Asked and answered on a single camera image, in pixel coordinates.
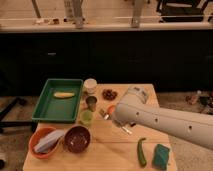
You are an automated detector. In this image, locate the silver metal fork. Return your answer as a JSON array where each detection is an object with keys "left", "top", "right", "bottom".
[{"left": 99, "top": 109, "right": 132, "bottom": 135}]

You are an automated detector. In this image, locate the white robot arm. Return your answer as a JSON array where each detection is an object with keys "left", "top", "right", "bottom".
[{"left": 111, "top": 85, "right": 213, "bottom": 150}]

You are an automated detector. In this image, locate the green plastic tray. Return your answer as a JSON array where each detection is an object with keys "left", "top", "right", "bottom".
[{"left": 32, "top": 79, "right": 83, "bottom": 123}]

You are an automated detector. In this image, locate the bunch of dark grapes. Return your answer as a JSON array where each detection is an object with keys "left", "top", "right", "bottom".
[{"left": 102, "top": 89, "right": 118, "bottom": 101}]

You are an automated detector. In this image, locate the grey metal cup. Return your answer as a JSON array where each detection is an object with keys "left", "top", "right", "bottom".
[{"left": 86, "top": 96, "right": 97, "bottom": 112}]

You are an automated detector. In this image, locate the orange peach fruit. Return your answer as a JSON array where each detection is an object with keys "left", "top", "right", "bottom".
[{"left": 107, "top": 105, "right": 115, "bottom": 115}]

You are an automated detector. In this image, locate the small green cup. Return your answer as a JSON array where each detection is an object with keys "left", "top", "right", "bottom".
[{"left": 80, "top": 110, "right": 93, "bottom": 126}]

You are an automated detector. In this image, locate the dark red bowl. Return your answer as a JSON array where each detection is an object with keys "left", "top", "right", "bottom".
[{"left": 64, "top": 126, "right": 91, "bottom": 153}]

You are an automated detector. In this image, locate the wooden table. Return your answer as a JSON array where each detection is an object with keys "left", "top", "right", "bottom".
[{"left": 23, "top": 84, "right": 177, "bottom": 171}]

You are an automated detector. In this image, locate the green chili pepper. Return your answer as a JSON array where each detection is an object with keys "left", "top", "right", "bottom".
[{"left": 137, "top": 138, "right": 147, "bottom": 167}]

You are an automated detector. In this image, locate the lavender cloth in bowl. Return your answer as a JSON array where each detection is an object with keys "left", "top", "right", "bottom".
[{"left": 34, "top": 130, "right": 65, "bottom": 153}]

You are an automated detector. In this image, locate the orange plastic bowl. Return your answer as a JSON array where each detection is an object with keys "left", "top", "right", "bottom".
[{"left": 28, "top": 127, "right": 59, "bottom": 159}]

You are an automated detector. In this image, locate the black office chair base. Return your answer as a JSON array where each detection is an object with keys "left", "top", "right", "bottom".
[{"left": 0, "top": 96, "right": 38, "bottom": 134}]

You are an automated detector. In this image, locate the teal green sponge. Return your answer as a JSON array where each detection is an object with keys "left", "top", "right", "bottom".
[{"left": 152, "top": 144, "right": 170, "bottom": 171}]

